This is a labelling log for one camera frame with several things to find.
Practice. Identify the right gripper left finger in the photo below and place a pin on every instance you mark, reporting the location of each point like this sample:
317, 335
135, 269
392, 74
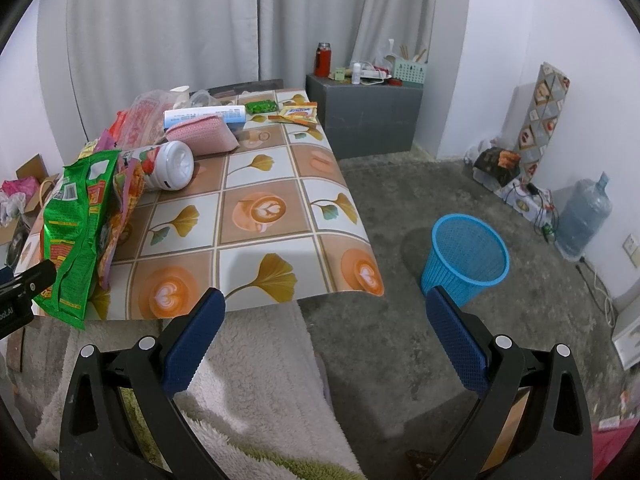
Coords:
96, 439

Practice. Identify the red thermos bottle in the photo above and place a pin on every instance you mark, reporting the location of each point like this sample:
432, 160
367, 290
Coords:
322, 60

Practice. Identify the pink sponge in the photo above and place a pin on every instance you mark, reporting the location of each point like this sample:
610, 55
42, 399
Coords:
205, 135

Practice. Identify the green storage basket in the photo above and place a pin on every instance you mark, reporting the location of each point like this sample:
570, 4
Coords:
409, 72

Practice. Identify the wall power socket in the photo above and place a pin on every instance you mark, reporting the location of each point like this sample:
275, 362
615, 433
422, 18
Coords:
632, 248

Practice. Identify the blue white medicine box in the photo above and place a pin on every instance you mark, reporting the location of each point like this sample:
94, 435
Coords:
234, 116

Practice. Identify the dark snack bag on floor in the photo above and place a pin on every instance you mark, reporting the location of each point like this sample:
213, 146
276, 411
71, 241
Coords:
500, 164

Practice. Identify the white fluffy blanket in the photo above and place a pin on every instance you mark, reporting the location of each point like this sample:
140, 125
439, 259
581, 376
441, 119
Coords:
256, 403

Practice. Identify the orange yellow snack packet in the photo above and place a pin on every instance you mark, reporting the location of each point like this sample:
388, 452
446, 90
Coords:
302, 114

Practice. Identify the patterned tablecloth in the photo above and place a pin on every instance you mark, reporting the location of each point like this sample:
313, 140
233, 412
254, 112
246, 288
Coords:
271, 221

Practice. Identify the grey cabinet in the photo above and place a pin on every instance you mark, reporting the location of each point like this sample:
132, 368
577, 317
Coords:
363, 120

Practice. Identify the blue water jug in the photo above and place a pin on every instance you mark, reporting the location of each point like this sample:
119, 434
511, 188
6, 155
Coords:
582, 217

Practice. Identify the cardboard box with clutter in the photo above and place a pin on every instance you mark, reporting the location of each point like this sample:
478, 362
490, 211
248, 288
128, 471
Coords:
21, 194

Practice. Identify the grey curtain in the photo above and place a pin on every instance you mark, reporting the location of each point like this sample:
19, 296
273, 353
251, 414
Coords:
96, 56

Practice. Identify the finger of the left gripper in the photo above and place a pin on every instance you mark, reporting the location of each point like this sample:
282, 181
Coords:
33, 280

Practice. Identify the small white bottle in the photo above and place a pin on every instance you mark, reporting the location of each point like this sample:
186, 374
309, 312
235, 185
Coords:
356, 73

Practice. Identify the clear red printed plastic bag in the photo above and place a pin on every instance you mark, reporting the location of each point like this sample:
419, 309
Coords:
142, 124

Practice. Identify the blue plastic trash basket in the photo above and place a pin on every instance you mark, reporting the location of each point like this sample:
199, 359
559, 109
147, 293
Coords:
467, 256

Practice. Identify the small green packet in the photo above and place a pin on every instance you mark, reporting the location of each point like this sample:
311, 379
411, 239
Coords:
261, 107

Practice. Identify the patterned rolled mat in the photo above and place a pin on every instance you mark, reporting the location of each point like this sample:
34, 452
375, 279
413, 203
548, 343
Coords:
542, 118

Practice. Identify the green snack bag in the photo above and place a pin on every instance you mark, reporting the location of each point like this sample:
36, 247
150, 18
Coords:
73, 220

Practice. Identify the white yogurt drink bottle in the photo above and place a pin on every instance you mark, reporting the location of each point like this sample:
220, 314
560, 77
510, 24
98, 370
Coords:
165, 167

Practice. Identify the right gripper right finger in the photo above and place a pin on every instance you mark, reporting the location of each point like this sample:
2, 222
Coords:
531, 419

